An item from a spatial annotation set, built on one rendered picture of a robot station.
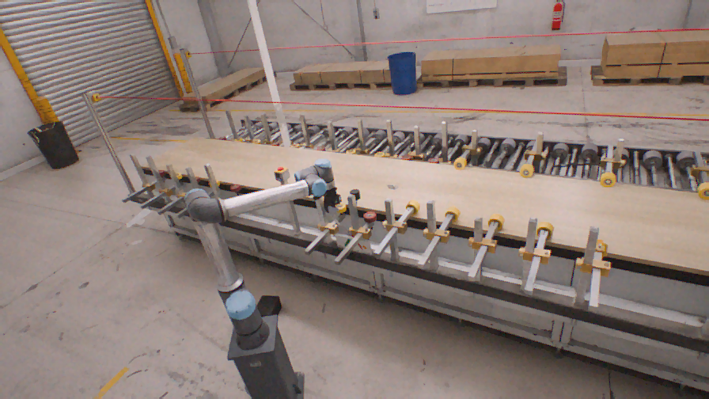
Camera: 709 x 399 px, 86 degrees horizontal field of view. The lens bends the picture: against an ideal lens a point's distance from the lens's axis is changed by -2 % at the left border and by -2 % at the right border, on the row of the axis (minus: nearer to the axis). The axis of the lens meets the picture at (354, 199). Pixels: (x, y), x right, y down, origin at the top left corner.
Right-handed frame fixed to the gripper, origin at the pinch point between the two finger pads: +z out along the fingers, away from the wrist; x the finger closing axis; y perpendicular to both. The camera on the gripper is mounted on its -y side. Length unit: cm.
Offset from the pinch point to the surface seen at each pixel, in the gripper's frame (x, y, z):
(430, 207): 6, 62, -13
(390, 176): 70, 5, 10
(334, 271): 31, -35, 83
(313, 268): 28, -54, 83
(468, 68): 580, -84, 65
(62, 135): 122, -659, 44
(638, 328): 4, 161, 33
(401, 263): 5, 41, 30
